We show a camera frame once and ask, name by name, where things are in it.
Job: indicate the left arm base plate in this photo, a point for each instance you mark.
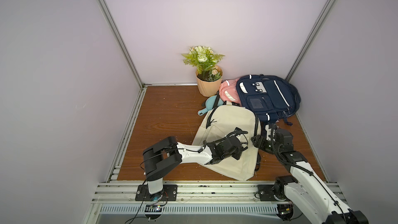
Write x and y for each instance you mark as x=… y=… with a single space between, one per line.
x=168 y=193

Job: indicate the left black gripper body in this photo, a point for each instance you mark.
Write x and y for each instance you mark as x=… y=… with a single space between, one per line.
x=236 y=154

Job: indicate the pink backpack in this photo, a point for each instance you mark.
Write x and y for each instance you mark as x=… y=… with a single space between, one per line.
x=228 y=91

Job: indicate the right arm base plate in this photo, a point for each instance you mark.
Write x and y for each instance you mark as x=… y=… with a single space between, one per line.
x=271 y=193

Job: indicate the cream white backpack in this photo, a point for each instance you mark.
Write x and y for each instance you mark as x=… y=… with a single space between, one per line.
x=227 y=131

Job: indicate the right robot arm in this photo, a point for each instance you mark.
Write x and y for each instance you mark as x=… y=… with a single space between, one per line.
x=303 y=187

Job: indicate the teal plastic paddle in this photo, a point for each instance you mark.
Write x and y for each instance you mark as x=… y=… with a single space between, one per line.
x=211 y=103

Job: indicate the aluminium front rail frame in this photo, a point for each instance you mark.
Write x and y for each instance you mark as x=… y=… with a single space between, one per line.
x=197 y=202

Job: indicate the beige plant pot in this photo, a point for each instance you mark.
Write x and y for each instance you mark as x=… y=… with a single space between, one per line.
x=208 y=89

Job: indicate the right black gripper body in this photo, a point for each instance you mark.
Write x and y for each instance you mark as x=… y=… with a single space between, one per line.
x=266 y=143

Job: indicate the artificial green flowering plant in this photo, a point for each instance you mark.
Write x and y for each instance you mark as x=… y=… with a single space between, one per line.
x=204 y=60

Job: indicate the navy blue backpack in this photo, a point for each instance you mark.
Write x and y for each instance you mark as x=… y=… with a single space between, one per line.
x=270 y=97

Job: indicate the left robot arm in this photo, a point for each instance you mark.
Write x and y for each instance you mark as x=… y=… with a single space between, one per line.
x=164 y=156

